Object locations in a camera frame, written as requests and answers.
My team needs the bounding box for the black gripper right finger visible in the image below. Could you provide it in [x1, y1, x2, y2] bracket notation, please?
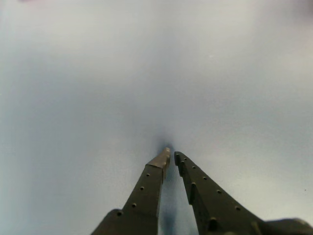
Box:
[173, 151, 313, 235]

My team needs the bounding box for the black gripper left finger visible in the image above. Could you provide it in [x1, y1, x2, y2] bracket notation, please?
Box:
[90, 147, 171, 235]

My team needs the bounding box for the dark blue table mat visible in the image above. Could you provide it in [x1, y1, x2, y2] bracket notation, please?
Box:
[0, 0, 313, 235]

